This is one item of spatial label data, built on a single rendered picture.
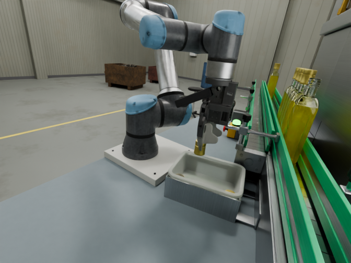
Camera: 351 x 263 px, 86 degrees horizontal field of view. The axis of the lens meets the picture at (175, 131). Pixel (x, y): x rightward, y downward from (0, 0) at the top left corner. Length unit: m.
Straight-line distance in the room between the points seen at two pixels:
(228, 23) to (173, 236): 0.52
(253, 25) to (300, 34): 2.84
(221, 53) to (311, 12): 5.46
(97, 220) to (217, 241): 0.31
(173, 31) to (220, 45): 0.12
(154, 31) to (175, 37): 0.06
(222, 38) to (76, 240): 0.58
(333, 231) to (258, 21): 8.07
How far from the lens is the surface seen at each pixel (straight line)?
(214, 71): 0.50
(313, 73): 0.72
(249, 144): 0.76
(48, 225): 0.61
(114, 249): 0.52
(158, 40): 0.51
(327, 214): 0.50
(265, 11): 8.35
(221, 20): 0.50
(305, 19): 5.90
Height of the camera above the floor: 1.18
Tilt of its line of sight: 23 degrees down
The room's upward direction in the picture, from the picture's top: 6 degrees clockwise
